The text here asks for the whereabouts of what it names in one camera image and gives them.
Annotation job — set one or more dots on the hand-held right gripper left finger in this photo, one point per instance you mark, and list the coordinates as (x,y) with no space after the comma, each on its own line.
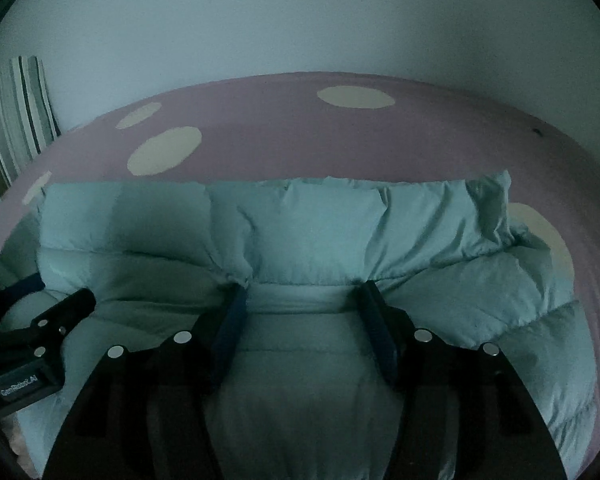
(230,330)

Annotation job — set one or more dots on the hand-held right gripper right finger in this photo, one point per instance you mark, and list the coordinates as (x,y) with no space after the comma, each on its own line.
(380,335)

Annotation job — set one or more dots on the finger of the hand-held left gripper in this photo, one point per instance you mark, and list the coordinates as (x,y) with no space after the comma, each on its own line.
(60,317)
(17,292)

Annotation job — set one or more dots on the light blue puffer jacket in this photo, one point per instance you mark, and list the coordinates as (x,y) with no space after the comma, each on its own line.
(320,250)

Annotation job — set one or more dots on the striped headboard cushion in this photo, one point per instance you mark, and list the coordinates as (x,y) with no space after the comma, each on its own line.
(15,110)

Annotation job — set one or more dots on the bed with pink dotted sheet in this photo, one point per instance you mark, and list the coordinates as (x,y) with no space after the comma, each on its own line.
(280,130)

